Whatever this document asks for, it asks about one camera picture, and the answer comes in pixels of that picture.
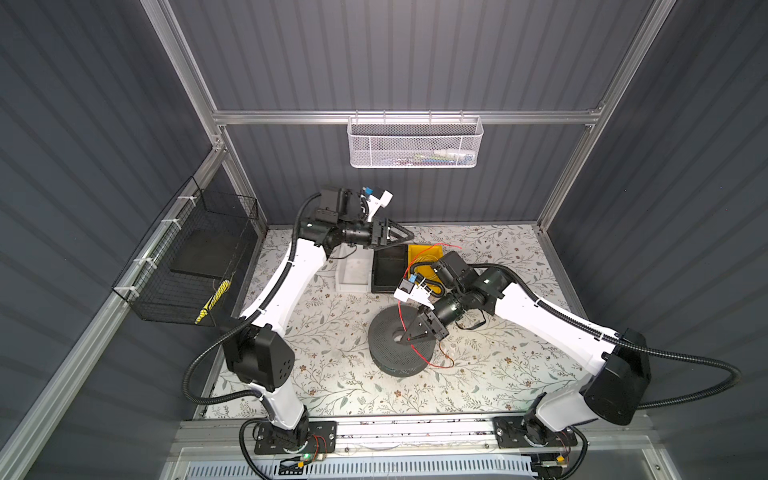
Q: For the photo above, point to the grey perforated spool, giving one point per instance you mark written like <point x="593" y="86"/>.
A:
<point x="390" y="356"/>

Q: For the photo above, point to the white wire mesh basket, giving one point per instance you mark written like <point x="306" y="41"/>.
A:
<point x="371" y="138"/>

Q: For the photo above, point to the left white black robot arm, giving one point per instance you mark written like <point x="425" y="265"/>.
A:
<point x="259" y="355"/>

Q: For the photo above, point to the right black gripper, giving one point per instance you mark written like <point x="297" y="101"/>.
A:
<point x="427" y="324"/>

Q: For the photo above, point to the yellow plastic bin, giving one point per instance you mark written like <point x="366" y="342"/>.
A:
<point x="424" y="253"/>

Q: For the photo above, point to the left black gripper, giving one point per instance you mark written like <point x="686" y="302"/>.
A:
<point x="379" y="235"/>

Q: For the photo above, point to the items in white basket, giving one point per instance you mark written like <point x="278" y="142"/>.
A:
<point x="445" y="157"/>

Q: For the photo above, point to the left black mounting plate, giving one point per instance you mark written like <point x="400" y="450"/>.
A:
<point x="309" y="437"/>

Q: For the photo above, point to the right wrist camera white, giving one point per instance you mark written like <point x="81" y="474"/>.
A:
<point x="413" y="289"/>

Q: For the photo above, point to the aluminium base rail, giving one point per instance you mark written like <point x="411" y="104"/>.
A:
<point x="432" y="446"/>

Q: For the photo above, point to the black plastic bin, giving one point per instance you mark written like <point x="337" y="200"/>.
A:
<point x="388" y="268"/>

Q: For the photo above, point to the black wire basket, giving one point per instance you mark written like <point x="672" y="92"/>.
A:
<point x="156" y="294"/>

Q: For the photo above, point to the black mounting plate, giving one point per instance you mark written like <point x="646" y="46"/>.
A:
<point x="309" y="437"/>
<point x="518" y="431"/>

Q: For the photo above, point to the black flat pad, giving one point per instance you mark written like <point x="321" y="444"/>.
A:
<point x="206" y="254"/>

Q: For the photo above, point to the yellow green striped item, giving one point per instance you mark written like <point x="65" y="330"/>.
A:
<point x="206" y="312"/>

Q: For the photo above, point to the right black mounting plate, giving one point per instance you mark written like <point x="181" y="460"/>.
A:
<point x="518" y="431"/>

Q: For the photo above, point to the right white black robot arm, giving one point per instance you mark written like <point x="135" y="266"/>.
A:
<point x="615" y="375"/>

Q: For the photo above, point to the white plastic bin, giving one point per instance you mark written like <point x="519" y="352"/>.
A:
<point x="353" y="269"/>

